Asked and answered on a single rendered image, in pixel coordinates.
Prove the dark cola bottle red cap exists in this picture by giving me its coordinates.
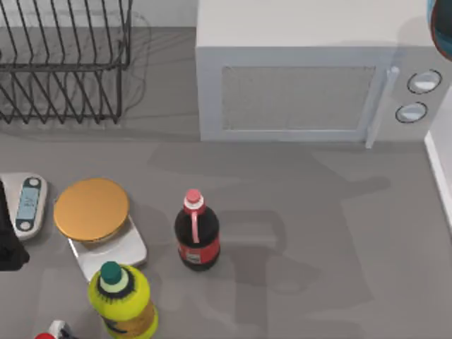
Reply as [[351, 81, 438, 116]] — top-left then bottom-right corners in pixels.
[[174, 189, 221, 273]]

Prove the pale microwave oven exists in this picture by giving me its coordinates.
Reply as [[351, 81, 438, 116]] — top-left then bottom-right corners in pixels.
[[195, 0, 452, 149]]

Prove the kitchen scale with golden plate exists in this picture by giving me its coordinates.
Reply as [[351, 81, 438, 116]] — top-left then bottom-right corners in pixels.
[[53, 178, 148, 283]]

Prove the yellow bottle green cap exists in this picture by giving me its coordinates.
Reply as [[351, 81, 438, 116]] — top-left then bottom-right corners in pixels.
[[87, 261, 160, 339]]

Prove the round microwave knob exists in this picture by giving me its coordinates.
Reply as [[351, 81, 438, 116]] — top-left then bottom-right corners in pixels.
[[394, 101, 429, 124], [406, 69, 443, 95]]

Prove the grey scale with blue display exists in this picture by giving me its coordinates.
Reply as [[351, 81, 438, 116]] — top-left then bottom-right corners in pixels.
[[0, 172, 49, 242]]

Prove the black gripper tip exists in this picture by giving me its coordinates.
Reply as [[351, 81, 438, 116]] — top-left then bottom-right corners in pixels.
[[0, 179, 30, 272]]

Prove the red and white spray bottle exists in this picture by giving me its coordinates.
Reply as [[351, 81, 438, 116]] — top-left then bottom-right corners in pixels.
[[33, 320, 77, 339]]

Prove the blue and brown bowl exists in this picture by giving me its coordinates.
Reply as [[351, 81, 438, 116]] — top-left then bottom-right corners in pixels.
[[426, 0, 452, 59]]

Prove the microwave door handle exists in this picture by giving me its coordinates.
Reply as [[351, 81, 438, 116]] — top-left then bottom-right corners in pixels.
[[364, 66, 400, 149]]

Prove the black wire dish rack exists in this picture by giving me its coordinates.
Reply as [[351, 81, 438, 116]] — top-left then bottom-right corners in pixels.
[[0, 0, 133, 125]]

